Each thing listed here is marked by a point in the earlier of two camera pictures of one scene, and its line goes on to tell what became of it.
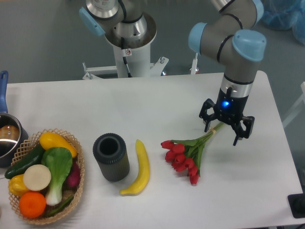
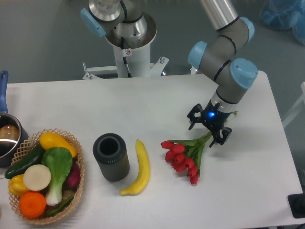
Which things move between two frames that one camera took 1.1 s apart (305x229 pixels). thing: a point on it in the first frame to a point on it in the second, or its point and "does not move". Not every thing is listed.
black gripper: [228, 107] to [213, 118]
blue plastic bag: [284, 15] does not move
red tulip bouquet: [186, 154] does not move
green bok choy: [59, 161] does not move
